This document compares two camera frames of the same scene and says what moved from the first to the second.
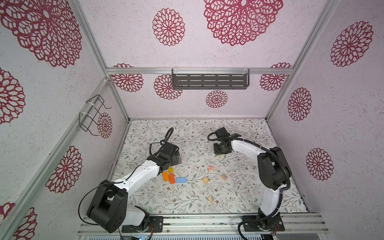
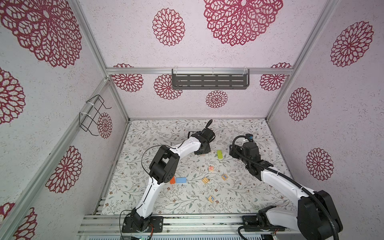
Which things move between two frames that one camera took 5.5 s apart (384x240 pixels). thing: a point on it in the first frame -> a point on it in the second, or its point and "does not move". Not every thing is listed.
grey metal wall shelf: (210, 78) does not move
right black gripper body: (218, 149) -> (246, 163)
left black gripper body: (175, 160) -> (207, 149)
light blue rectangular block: (181, 180) does not move
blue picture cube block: (211, 198) does not move
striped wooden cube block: (205, 180) does not move
